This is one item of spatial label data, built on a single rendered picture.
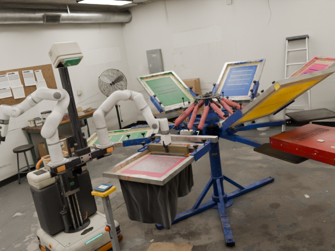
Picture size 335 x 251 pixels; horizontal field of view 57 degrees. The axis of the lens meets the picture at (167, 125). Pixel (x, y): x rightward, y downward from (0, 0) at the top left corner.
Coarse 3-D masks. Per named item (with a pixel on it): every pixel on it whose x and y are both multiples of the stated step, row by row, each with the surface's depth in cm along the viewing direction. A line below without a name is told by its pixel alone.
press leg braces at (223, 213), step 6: (210, 180) 357; (216, 180) 353; (228, 180) 368; (210, 186) 357; (240, 186) 378; (204, 192) 354; (198, 198) 355; (222, 198) 341; (198, 204) 352; (222, 204) 337; (192, 210) 350; (222, 210) 334; (222, 216) 329
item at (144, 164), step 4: (148, 156) 279; (152, 156) 277; (156, 156) 275; (140, 160) 271; (144, 160) 270; (148, 160) 268; (152, 160) 267; (156, 160) 265; (160, 160) 264; (136, 164) 263; (140, 164) 262; (144, 164) 260; (148, 164) 259; (152, 164) 257; (128, 168) 257; (132, 168) 255; (136, 168) 254; (140, 168) 252; (144, 168) 251; (148, 168) 250; (120, 172) 250; (124, 172) 249; (128, 172) 248; (132, 172) 247; (136, 172) 245; (140, 172) 244
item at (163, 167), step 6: (162, 162) 258; (168, 162) 256; (174, 162) 254; (180, 162) 252; (150, 168) 249; (156, 168) 247; (162, 168) 245; (168, 168) 243; (144, 174) 239; (150, 174) 237; (156, 174) 235; (162, 174) 234
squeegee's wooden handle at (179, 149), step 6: (150, 144) 280; (156, 144) 277; (168, 144) 271; (150, 150) 282; (156, 150) 278; (162, 150) 274; (168, 150) 270; (174, 150) 267; (180, 150) 263; (186, 150) 260
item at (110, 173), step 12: (180, 144) 290; (192, 144) 282; (132, 156) 274; (192, 156) 252; (120, 168) 259; (180, 168) 235; (132, 180) 230; (144, 180) 223; (156, 180) 217; (168, 180) 221
